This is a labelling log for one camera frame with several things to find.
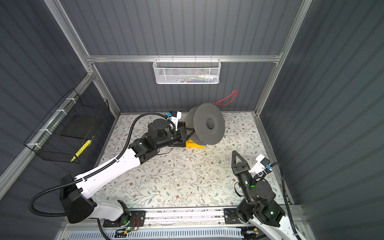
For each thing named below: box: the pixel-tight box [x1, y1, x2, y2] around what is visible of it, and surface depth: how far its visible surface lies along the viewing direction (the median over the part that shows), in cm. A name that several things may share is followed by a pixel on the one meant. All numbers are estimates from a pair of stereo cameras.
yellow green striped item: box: [70, 139, 92, 163], surface depth 72 cm
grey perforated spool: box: [185, 103, 226, 146], surface depth 70 cm
